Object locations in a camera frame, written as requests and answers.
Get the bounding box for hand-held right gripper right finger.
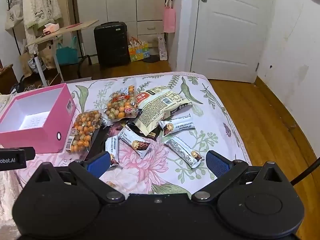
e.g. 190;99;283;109
191;150;288;202

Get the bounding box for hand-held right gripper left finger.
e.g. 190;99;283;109
32;151;125;202

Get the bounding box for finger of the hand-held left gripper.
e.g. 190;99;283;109
24;147;35;161

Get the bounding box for white snack bar packet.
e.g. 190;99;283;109
166;136;205;168
118;130;152;159
105;137;121;168
158;114;195;138

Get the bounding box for pink cardboard box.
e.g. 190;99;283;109
0;83;77;153

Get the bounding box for clear bag of orange balls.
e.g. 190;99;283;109
104;85;139;123
66;110;103;153

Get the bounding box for grey shoes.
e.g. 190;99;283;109
11;82;36;93

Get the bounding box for wooden nightstand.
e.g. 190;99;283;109
0;64;18;94

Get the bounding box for large beige snack bag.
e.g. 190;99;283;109
134;86;192;137

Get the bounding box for brown paper bag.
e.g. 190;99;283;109
19;51;34;78

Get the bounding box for teal shopping bag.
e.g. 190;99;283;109
56;36;79;65

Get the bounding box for colourful cardboard box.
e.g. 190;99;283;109
128;38;151;62

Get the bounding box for black suitcase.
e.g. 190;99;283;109
94;22;130;68

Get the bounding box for pink tissue pack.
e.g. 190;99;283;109
42;23;61;36

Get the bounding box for white plastic bag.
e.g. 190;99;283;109
157;33;169;61

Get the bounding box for wooden overbed table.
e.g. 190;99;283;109
25;20;99;87

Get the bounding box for white door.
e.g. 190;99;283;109
191;0;276;83

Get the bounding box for beige tote bag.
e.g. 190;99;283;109
5;4;24;30

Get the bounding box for white knitted cardigan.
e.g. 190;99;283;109
22;0;62;54

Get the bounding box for pink paper bag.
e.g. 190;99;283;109
163;0;176;33

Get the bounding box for white wardrobe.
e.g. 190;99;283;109
75;0;167;64

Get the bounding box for black cable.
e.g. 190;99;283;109
291;156;320;187

